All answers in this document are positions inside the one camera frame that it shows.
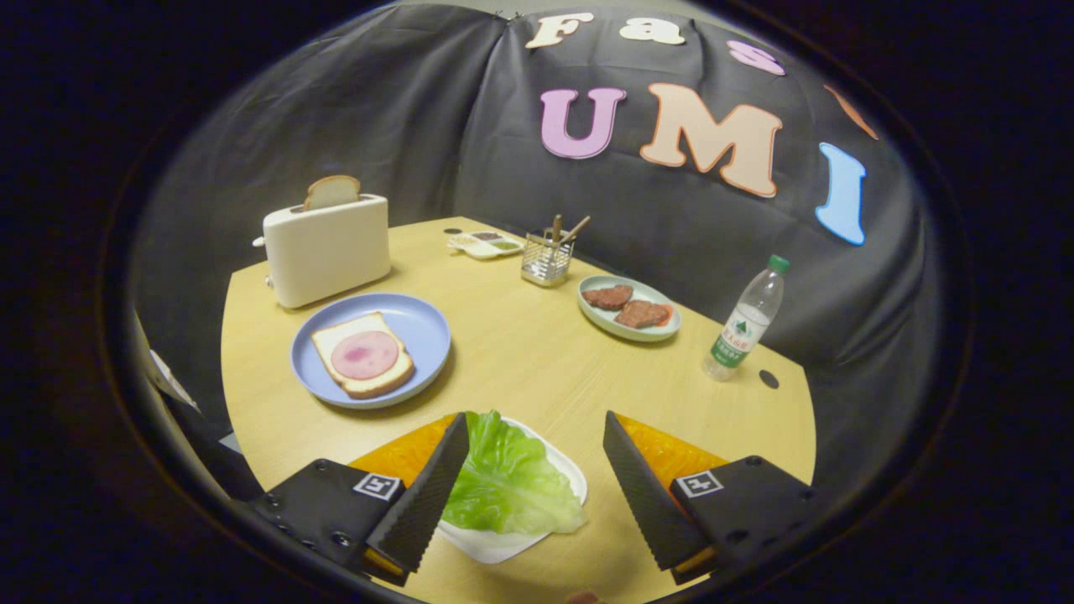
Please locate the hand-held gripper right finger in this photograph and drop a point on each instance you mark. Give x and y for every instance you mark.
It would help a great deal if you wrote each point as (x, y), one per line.
(650, 503)

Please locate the white divided condiment dish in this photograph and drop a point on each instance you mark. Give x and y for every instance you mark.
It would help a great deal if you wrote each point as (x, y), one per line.
(487, 245)

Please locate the clear plastic water bottle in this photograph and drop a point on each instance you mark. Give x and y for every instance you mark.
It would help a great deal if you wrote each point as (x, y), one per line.
(742, 327)

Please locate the brown meat patty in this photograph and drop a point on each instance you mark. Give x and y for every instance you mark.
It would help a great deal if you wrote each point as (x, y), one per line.
(608, 296)
(642, 315)

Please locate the pale green plate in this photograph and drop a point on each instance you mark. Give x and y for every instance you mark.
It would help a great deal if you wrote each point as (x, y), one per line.
(604, 319)

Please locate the green lettuce leaf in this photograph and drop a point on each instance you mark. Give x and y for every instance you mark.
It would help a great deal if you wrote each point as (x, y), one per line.
(512, 478)

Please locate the white bread slice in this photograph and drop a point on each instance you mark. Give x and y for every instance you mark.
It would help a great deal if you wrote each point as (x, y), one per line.
(332, 191)
(331, 344)

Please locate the dark cloth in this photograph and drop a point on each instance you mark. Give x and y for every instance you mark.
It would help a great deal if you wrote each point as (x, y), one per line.
(218, 457)

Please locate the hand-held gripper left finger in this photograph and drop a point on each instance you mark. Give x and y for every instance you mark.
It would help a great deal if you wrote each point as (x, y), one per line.
(424, 503)

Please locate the blue plate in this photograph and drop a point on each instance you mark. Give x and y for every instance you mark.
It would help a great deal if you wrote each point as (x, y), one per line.
(419, 331)

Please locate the pink ham slice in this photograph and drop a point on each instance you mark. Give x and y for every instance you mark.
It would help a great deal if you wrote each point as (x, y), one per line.
(365, 355)

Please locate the wooden utensil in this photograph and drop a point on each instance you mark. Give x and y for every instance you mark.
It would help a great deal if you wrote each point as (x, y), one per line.
(556, 226)
(577, 228)

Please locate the white toaster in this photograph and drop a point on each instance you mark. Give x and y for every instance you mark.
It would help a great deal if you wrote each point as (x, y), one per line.
(327, 252)

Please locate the white plate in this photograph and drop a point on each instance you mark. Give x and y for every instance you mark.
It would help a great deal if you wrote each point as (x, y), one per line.
(495, 545)

